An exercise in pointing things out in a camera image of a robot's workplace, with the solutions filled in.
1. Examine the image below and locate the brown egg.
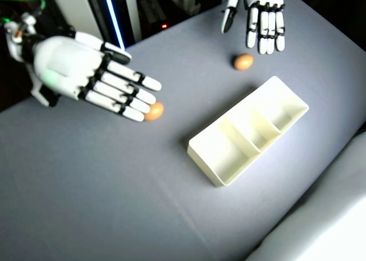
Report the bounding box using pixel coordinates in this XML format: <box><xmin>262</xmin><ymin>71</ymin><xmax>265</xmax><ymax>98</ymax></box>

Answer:
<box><xmin>144</xmin><ymin>101</ymin><xmax>165</xmax><ymax>122</ymax></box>
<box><xmin>233</xmin><ymin>53</ymin><xmax>254</xmax><ymax>71</ymax></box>

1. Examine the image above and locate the white cabinet with blue light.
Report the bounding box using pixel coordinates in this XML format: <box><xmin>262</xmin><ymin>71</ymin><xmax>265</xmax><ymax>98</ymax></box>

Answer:
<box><xmin>47</xmin><ymin>0</ymin><xmax>143</xmax><ymax>49</ymax></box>

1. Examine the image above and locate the black device with red light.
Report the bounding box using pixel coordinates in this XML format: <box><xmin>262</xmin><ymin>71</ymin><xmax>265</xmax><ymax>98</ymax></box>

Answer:
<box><xmin>140</xmin><ymin>0</ymin><xmax>184</xmax><ymax>41</ymax></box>

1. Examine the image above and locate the grey table cloth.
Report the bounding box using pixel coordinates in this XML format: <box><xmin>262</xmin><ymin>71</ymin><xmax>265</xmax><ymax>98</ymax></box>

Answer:
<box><xmin>0</xmin><ymin>0</ymin><xmax>366</xmax><ymax>261</ymax></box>

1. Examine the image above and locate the white three-well tray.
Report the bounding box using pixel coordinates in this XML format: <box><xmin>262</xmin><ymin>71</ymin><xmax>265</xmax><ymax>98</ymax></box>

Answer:
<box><xmin>187</xmin><ymin>75</ymin><xmax>310</xmax><ymax>187</ymax></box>

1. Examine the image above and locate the white padded barrier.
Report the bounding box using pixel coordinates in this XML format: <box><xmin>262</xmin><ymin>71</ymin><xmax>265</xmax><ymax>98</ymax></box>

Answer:
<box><xmin>245</xmin><ymin>131</ymin><xmax>366</xmax><ymax>261</ymax></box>

